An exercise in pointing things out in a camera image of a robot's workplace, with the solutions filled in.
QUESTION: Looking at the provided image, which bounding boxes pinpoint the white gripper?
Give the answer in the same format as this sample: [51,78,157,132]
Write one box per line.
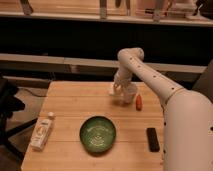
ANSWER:
[112,73,133,96]

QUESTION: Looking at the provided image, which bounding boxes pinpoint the white sponge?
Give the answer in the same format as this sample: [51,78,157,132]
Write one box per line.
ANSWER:
[109,83,114,96]

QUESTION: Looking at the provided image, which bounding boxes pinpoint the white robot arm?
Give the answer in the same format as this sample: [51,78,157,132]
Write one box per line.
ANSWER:
[113,48,213,171]

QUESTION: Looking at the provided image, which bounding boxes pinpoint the orange carrot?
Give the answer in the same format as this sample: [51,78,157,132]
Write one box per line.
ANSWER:
[136,94,143,111]

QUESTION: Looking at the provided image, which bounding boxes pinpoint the green bowl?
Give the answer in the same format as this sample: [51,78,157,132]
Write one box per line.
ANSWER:
[79,116,116,153]

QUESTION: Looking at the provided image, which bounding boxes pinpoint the black remote control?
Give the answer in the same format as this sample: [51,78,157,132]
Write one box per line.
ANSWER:
[146,128,160,152]

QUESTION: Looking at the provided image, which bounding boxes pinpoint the dark cabinet at right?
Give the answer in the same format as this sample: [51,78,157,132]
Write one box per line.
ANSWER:
[193,59,213,101]

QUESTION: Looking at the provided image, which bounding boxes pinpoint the white bottle with label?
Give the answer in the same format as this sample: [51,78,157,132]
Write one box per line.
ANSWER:
[30,112,55,151]

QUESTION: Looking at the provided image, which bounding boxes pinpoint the black office chair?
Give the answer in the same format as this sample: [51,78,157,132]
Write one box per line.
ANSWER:
[0,77,37,160]

